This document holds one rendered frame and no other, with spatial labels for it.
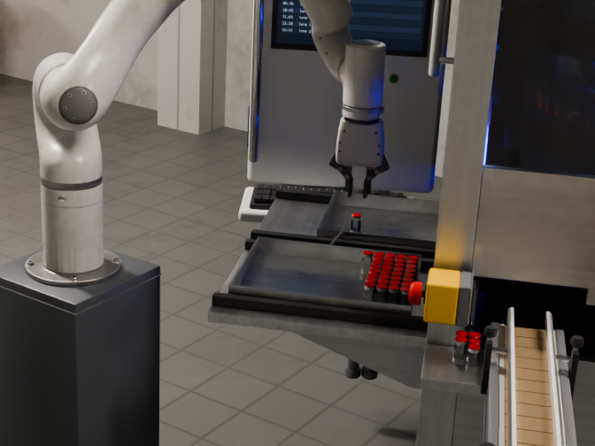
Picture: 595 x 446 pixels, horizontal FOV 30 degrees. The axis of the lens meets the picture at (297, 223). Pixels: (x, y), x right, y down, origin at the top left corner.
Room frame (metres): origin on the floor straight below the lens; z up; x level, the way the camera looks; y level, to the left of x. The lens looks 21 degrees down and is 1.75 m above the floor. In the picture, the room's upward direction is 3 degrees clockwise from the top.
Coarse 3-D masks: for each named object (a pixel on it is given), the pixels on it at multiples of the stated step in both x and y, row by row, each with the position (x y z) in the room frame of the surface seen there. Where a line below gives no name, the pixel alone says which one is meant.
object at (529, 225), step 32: (480, 192) 1.77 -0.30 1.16; (512, 192) 1.75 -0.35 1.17; (544, 192) 1.74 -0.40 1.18; (576, 192) 1.73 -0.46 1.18; (480, 224) 1.76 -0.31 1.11; (512, 224) 1.75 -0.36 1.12; (544, 224) 1.74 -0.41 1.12; (576, 224) 1.73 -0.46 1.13; (480, 256) 1.75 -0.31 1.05; (512, 256) 1.75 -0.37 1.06; (544, 256) 1.74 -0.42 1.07; (576, 256) 1.73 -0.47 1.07
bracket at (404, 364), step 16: (304, 336) 1.90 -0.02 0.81; (320, 336) 1.90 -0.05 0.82; (336, 352) 1.89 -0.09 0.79; (352, 352) 1.89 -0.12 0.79; (368, 352) 1.88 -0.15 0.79; (384, 352) 1.88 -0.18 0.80; (400, 352) 1.87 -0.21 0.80; (416, 352) 1.87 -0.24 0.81; (384, 368) 1.88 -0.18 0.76; (400, 368) 1.87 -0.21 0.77; (416, 368) 1.87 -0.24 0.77; (416, 384) 1.87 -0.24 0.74
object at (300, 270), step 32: (256, 256) 2.11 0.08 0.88; (288, 256) 2.13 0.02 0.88; (320, 256) 2.12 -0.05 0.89; (352, 256) 2.11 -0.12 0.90; (384, 256) 2.10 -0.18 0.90; (416, 256) 2.09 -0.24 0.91; (256, 288) 1.88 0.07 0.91; (288, 288) 1.96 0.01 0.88; (320, 288) 1.97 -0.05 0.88; (352, 288) 1.98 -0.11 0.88
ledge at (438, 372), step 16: (432, 352) 1.73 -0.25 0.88; (448, 352) 1.73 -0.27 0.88; (480, 352) 1.74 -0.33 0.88; (432, 368) 1.67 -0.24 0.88; (448, 368) 1.67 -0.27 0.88; (464, 368) 1.67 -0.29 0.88; (480, 368) 1.68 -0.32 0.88; (432, 384) 1.63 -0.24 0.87; (448, 384) 1.62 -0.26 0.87; (464, 384) 1.62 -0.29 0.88; (480, 384) 1.62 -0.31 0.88
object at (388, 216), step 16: (336, 192) 2.46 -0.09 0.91; (336, 208) 2.43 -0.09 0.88; (352, 208) 2.44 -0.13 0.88; (368, 208) 2.45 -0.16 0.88; (384, 208) 2.44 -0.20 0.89; (400, 208) 2.43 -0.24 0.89; (416, 208) 2.43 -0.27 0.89; (432, 208) 2.42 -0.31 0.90; (320, 224) 2.23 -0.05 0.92; (336, 224) 2.33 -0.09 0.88; (368, 224) 2.34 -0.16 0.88; (384, 224) 2.34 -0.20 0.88; (400, 224) 2.35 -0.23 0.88; (416, 224) 2.35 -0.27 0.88; (432, 224) 2.36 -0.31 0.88; (368, 240) 2.19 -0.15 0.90; (384, 240) 2.18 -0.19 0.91; (400, 240) 2.18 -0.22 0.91; (416, 240) 2.17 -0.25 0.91; (432, 240) 2.26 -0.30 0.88
